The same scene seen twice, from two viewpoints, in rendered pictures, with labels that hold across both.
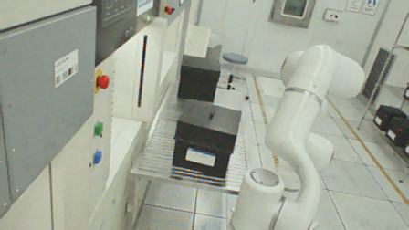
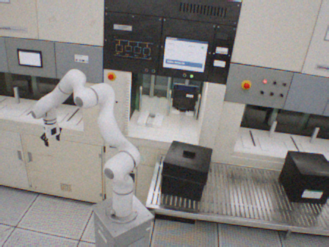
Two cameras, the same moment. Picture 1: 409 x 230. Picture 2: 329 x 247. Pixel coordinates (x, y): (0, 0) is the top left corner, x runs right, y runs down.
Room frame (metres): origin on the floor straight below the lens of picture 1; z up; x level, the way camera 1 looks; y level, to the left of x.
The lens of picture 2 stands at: (1.40, -1.58, 2.04)
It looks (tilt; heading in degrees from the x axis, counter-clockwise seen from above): 28 degrees down; 95
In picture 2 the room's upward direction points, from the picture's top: 6 degrees clockwise
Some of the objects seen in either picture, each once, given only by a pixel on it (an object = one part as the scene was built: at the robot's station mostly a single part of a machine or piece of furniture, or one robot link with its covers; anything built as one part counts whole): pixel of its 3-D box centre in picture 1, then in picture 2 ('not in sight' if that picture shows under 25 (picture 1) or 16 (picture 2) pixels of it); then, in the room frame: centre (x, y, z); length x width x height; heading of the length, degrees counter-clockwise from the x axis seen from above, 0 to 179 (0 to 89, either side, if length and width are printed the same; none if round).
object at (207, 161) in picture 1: (205, 143); (185, 174); (1.45, -0.04, 0.85); 0.28 x 0.28 x 0.17; 83
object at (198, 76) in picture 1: (198, 78); (306, 177); (2.32, 0.10, 0.89); 0.29 x 0.29 x 0.25; 5
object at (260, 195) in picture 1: (259, 202); (48, 107); (0.55, -0.15, 1.26); 0.09 x 0.08 x 0.13; 66
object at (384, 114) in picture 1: (389, 119); not in sight; (3.84, -2.31, 0.31); 0.30 x 0.28 x 0.26; 179
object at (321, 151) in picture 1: (303, 161); (119, 174); (1.08, -0.41, 1.07); 0.19 x 0.12 x 0.24; 67
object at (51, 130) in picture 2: not in sight; (51, 127); (0.55, -0.15, 1.12); 0.10 x 0.07 x 0.11; 67
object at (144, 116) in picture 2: not in sight; (150, 119); (1.08, 0.61, 0.89); 0.22 x 0.21 x 0.04; 92
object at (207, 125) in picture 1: (210, 121); (188, 159); (1.45, -0.04, 0.98); 0.29 x 0.29 x 0.13; 83
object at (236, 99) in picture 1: (193, 169); (230, 226); (1.87, 0.01, 0.38); 1.30 x 0.60 x 0.76; 2
